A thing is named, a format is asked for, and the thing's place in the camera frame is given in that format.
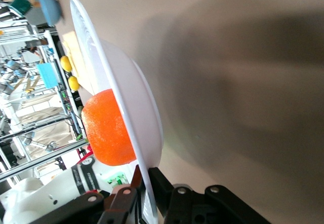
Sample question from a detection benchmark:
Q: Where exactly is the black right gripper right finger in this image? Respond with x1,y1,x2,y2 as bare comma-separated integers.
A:
148,167,271,224

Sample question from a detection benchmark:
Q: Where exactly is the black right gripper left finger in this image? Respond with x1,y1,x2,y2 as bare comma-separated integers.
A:
32,165,143,224

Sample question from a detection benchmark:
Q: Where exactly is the orange fruit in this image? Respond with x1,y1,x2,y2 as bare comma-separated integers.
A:
81,88,137,167

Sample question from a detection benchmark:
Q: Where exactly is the lavender round plate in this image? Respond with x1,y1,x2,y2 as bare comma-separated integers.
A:
69,0,164,224

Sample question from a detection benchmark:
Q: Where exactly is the brown table mat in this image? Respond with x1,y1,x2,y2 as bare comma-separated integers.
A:
48,0,324,224

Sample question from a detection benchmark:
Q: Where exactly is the yellow lemon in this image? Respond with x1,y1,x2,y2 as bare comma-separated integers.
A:
67,76,80,92
60,55,73,72

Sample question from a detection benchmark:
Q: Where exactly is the light blue box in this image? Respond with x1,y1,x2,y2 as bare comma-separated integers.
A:
36,62,59,89

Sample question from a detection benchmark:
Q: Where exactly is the wooden cutting board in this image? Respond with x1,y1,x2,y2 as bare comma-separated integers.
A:
62,30,99,95

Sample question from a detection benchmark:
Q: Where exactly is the blue bowl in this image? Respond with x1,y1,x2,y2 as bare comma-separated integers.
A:
37,0,63,27

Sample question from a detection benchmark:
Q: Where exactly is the dark green plastic object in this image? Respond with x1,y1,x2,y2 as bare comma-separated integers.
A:
10,0,33,16

